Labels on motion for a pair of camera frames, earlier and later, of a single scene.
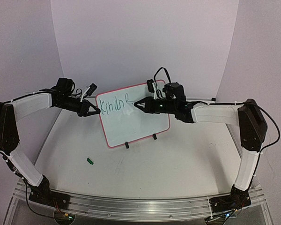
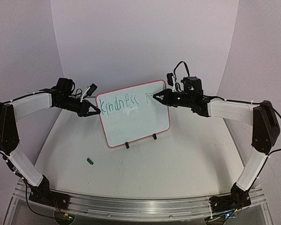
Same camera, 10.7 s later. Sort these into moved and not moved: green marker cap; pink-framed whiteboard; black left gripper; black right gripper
Moved: black right gripper
Not moved: green marker cap; pink-framed whiteboard; black left gripper
